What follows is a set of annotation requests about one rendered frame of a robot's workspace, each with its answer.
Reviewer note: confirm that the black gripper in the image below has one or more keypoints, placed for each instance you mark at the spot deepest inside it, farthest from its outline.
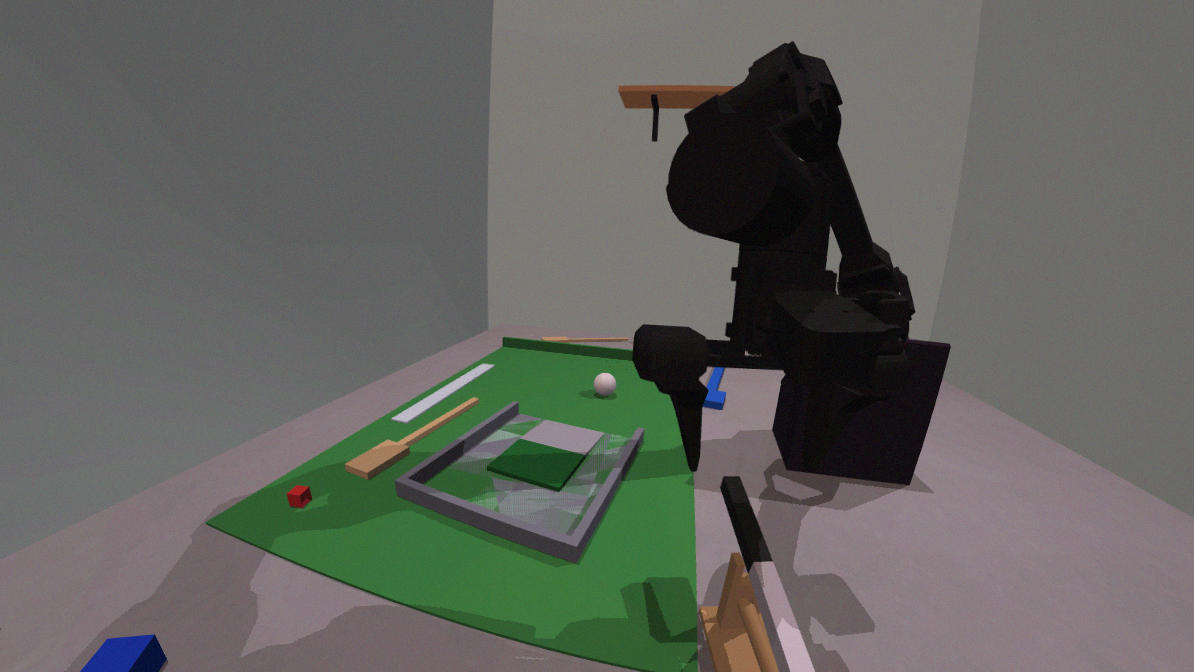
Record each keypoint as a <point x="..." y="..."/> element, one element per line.
<point x="674" y="357"/>

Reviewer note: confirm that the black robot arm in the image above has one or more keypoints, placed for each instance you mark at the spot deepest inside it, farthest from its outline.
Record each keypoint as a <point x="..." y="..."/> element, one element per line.
<point x="737" y="176"/>

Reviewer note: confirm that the red cube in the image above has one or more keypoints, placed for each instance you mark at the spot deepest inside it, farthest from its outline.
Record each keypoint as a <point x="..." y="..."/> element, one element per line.
<point x="299" y="496"/>

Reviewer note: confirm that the green flat mat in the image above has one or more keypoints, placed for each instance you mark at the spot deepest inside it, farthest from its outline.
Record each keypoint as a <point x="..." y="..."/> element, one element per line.
<point x="629" y="601"/>

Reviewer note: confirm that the white ball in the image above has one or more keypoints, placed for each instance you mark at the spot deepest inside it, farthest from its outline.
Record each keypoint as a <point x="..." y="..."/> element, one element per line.
<point x="604" y="384"/>

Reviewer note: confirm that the white flat bar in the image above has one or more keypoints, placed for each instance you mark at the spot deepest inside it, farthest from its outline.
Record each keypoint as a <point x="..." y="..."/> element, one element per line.
<point x="425" y="404"/>

